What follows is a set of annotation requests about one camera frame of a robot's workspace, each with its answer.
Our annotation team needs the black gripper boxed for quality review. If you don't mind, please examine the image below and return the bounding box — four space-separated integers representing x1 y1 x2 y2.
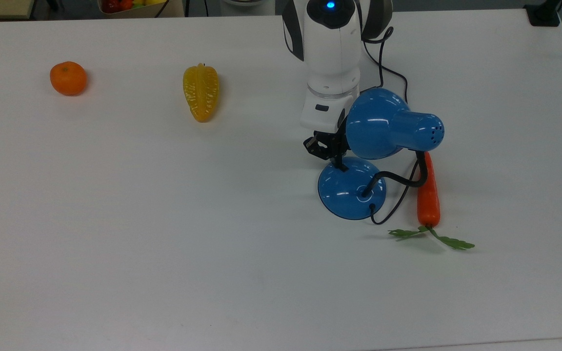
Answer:
303 128 350 172

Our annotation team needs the blue gooseneck desk lamp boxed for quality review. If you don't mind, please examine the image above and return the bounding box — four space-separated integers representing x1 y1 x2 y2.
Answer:
317 87 445 221

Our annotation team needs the orange toy carrot with leaves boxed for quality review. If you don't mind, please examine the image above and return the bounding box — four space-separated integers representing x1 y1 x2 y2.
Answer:
388 151 476 251

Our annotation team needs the yellow toy starfruit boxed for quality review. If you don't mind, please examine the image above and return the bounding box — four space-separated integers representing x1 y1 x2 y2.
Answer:
182 62 220 123

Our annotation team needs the bowl of toy fruit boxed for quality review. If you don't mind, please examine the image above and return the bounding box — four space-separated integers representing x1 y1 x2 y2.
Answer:
97 0 185 18

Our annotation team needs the black table corner clamp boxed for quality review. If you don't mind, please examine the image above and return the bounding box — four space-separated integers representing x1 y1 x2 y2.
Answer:
524 0 562 28

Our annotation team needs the orange toy tangerine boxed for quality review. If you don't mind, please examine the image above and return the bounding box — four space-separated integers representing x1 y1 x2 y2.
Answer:
49 60 88 97

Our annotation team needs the black lamp power cable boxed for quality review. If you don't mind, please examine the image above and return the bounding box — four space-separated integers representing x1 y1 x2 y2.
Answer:
361 26 421 226

